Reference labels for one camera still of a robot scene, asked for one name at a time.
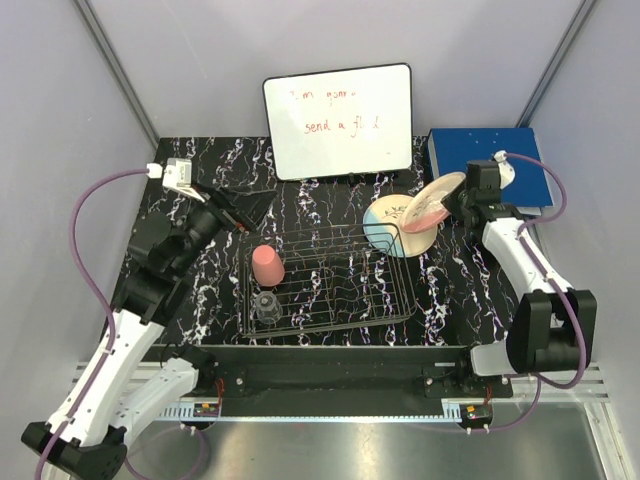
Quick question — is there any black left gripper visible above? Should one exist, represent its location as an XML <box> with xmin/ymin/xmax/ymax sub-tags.
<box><xmin>171</xmin><ymin>180</ymin><xmax>279</xmax><ymax>275</ymax></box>

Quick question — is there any pink and cream plate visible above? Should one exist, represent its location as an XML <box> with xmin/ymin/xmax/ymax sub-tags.
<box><xmin>399</xmin><ymin>172</ymin><xmax>465</xmax><ymax>234</ymax></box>

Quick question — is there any pink plastic cup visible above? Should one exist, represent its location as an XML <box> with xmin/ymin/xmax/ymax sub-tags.
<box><xmin>252</xmin><ymin>245</ymin><xmax>285</xmax><ymax>287</ymax></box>

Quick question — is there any blue and cream plate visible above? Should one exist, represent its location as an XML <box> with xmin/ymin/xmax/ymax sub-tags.
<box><xmin>363</xmin><ymin>194</ymin><xmax>438</xmax><ymax>258</ymax></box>

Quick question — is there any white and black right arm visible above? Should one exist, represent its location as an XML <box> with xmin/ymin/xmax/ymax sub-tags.
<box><xmin>443</xmin><ymin>159</ymin><xmax>597</xmax><ymax>397</ymax></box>

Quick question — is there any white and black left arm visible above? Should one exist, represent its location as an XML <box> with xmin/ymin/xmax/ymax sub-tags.
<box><xmin>21</xmin><ymin>187</ymin><xmax>276</xmax><ymax>479</ymax></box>

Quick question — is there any blue binder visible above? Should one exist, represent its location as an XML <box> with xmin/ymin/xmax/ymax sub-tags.
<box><xmin>426</xmin><ymin>128</ymin><xmax>553</xmax><ymax>215</ymax></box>

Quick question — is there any clear drinking glass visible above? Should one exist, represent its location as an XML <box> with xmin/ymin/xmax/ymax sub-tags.
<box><xmin>254</xmin><ymin>291</ymin><xmax>283</xmax><ymax>326</ymax></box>

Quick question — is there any small whiteboard with red writing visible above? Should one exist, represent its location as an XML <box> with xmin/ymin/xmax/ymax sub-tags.
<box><xmin>262</xmin><ymin>63</ymin><xmax>413</xmax><ymax>181</ymax></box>

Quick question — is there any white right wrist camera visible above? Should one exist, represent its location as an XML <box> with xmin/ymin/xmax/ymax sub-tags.
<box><xmin>493</xmin><ymin>150</ymin><xmax>516</xmax><ymax>190</ymax></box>

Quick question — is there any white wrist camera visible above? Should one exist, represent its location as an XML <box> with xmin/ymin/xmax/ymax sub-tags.
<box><xmin>146</xmin><ymin>158</ymin><xmax>205</xmax><ymax>203</ymax></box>
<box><xmin>493</xmin><ymin>150</ymin><xmax>516</xmax><ymax>190</ymax></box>

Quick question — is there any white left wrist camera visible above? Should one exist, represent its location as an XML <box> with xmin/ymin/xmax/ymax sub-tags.
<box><xmin>146</xmin><ymin>158</ymin><xmax>205</xmax><ymax>203</ymax></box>

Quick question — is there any metal wire dish rack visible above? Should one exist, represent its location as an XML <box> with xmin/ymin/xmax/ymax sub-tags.
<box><xmin>237</xmin><ymin>224</ymin><xmax>417</xmax><ymax>339</ymax></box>

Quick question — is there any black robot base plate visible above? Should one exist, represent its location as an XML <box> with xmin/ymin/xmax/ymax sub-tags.
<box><xmin>194</xmin><ymin>345</ymin><xmax>513</xmax><ymax>419</ymax></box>

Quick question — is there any white cable duct strip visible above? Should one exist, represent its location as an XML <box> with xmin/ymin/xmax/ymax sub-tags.
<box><xmin>157</xmin><ymin>401</ymin><xmax>220</xmax><ymax>422</ymax></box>

